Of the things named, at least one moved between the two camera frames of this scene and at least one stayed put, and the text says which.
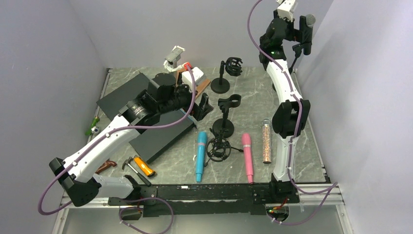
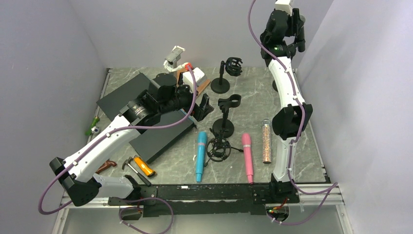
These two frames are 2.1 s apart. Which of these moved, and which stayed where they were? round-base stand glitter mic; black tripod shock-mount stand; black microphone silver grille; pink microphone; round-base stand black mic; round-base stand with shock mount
Moved: black microphone silver grille; round-base stand black mic
Stayed: black tripod shock-mount stand; round-base stand with shock mount; pink microphone; round-base stand glitter mic
